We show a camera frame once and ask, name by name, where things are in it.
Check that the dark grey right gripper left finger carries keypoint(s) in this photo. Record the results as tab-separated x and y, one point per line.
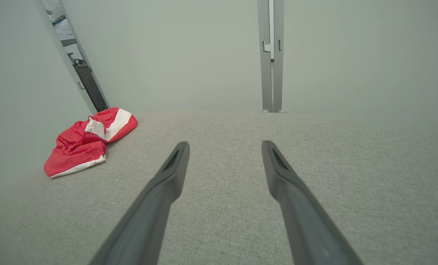
145	221

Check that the grey metal partition frame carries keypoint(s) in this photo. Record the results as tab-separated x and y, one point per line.
59	40

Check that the red shorts with white stripe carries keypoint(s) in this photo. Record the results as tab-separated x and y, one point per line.
75	151

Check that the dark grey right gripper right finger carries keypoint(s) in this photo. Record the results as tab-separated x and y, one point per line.
307	221

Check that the black device behind partition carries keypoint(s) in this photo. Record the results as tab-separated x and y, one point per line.
91	88

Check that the grey double partition post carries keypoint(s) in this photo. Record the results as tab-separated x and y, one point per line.
266	73

